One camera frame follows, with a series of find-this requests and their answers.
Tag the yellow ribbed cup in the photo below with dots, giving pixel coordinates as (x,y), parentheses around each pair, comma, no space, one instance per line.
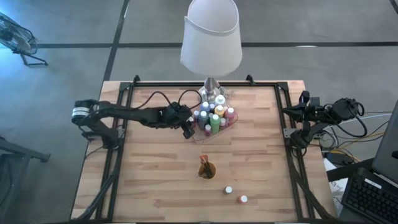
(207,171)

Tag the black floor fan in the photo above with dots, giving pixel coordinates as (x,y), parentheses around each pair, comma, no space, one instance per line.
(17,37)

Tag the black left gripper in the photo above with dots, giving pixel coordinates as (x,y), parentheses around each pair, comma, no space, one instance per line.
(178,116)

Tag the large green paint bottle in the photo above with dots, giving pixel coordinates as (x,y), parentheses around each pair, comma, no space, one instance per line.
(214,123)

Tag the black table clamp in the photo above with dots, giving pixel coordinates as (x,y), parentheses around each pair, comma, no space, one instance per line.
(249,79)
(136,79)

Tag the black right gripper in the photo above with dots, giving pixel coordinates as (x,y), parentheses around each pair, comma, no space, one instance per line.
(306,112)

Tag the small pink paint bottle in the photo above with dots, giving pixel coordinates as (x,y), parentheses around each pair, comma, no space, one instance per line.
(223,123)

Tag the black metal stand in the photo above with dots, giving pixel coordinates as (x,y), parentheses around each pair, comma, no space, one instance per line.
(18,152)

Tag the white printed bag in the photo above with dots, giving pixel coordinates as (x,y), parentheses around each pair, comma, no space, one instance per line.
(337,189)

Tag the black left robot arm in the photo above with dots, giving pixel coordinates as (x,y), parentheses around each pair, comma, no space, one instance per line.
(124,113)

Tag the large white paint bottle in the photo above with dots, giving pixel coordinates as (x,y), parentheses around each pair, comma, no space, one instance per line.
(220,99)

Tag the computer monitor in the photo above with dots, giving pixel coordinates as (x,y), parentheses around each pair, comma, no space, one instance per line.
(387,146)

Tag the white shade silver table lamp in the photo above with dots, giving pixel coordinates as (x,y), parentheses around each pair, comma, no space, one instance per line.
(211,40)

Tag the clear plastic tray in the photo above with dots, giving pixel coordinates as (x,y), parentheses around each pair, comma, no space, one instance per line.
(230,132)

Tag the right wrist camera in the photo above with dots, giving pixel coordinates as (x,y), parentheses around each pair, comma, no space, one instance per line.
(314,100)

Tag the black power strip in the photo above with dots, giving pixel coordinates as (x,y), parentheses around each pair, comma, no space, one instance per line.
(337,157)

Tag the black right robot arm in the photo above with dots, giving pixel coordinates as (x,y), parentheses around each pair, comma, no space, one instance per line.
(342,110)

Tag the black keyboard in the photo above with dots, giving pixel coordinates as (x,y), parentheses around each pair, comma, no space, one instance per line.
(370,199)

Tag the large pink paint bottle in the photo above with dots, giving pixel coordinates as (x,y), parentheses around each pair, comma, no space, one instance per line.
(230,113)

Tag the silver angle bracket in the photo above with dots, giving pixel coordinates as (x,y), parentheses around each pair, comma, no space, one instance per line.
(289,132)

